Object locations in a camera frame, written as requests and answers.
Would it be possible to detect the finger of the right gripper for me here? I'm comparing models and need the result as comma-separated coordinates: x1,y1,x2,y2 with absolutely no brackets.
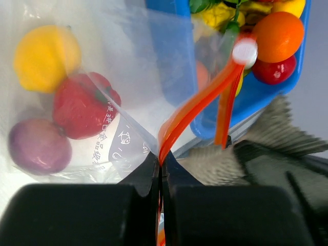
233,141,327,230

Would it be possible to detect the clear zip top bag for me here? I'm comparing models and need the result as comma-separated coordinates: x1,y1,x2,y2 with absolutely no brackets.
0,0,259,246

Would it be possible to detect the red toy bell pepper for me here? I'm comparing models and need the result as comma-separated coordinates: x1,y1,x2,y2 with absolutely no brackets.
52,72,121,140

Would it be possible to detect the orange toy tomato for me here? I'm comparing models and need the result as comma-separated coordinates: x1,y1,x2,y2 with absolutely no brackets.
196,61,210,90

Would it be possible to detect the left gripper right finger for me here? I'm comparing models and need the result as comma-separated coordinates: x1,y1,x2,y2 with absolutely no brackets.
162,154,315,245

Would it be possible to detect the purple toy onion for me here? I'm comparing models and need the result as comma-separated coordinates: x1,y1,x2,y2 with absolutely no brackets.
8,118,72,175

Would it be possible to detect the yellow toy bell pepper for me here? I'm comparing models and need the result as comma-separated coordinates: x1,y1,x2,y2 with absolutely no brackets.
271,0,306,18

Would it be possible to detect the blue plastic bin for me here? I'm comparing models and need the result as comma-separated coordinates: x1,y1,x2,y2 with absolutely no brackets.
146,1,311,139

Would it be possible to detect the yellow toy lemon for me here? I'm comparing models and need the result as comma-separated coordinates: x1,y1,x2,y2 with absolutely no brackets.
13,25,81,93

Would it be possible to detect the grey toy fish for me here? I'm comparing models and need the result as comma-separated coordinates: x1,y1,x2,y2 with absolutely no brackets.
179,94,327,186

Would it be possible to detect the red toy tomato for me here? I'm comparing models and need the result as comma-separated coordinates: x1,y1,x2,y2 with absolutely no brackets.
252,55,297,85

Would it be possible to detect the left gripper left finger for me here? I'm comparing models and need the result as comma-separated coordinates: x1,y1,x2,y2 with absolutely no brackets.
1,154,160,245

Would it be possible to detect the orange toy fruit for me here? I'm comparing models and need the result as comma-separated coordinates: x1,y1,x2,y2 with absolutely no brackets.
252,12,305,63

